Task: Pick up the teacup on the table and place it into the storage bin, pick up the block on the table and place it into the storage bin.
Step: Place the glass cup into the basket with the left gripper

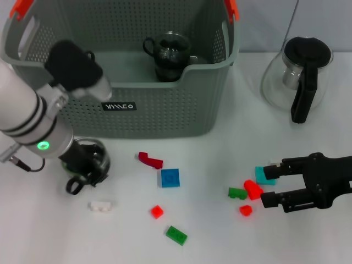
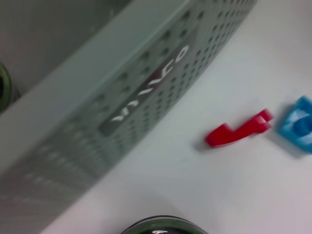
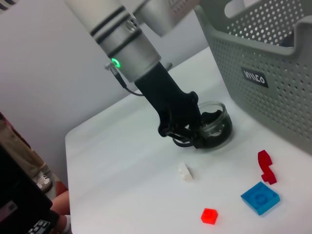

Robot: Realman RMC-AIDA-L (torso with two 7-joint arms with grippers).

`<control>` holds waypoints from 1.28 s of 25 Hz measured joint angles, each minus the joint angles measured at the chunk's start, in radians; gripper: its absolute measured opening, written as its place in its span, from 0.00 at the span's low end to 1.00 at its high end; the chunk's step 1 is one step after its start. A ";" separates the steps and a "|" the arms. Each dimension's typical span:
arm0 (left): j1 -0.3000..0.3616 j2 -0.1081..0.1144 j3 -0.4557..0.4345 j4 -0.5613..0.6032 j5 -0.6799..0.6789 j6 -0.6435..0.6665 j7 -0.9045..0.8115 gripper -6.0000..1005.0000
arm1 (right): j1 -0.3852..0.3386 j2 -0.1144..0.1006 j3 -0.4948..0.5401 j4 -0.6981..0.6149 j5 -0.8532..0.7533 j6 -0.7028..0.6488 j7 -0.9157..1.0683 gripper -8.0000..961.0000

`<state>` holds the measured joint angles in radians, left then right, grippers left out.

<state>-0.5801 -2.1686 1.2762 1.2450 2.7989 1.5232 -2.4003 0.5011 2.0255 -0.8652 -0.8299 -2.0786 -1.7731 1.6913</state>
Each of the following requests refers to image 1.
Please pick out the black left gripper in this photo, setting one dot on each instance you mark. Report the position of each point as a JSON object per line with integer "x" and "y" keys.
{"x": 72, "y": 156}

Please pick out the dark red angled brick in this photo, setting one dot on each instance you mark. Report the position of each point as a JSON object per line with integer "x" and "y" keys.
{"x": 152, "y": 162}

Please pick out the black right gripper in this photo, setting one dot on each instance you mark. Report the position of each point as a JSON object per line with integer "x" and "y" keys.
{"x": 330, "y": 178}

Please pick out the teal square brick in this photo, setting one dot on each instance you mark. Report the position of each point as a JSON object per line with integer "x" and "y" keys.
{"x": 259, "y": 176}

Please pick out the white two-stud brick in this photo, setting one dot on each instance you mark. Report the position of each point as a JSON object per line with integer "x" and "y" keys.
{"x": 100, "y": 206}

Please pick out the green rectangular brick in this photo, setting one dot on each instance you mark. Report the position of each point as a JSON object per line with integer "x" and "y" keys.
{"x": 177, "y": 235}

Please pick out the small red sloped brick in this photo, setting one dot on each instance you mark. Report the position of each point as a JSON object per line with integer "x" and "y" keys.
{"x": 245, "y": 210}

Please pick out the large red brick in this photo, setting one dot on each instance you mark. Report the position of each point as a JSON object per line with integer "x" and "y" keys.
{"x": 253, "y": 191}

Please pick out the small red square brick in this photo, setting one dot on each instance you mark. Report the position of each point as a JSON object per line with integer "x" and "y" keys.
{"x": 156, "y": 211}

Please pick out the green car-shaped brick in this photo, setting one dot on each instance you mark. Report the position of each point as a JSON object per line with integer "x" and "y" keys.
{"x": 236, "y": 193}

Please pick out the black clay teapot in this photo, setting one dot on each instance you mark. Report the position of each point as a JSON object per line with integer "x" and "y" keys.
{"x": 93, "y": 56}

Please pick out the blue square brick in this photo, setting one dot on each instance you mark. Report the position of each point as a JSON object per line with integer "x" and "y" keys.
{"x": 170, "y": 178}

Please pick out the glass teapot with black lid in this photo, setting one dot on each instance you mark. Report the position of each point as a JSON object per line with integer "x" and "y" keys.
{"x": 306, "y": 52}

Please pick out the glass teacup with black holder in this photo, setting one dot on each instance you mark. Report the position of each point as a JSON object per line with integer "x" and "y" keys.
{"x": 170, "y": 49}
{"x": 72, "y": 188}
{"x": 167, "y": 74}

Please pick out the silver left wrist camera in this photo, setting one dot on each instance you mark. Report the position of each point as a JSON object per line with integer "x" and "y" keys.
{"x": 71, "y": 66}

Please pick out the grey perforated plastic storage bin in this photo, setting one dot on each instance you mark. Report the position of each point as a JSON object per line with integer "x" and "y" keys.
{"x": 165, "y": 115}

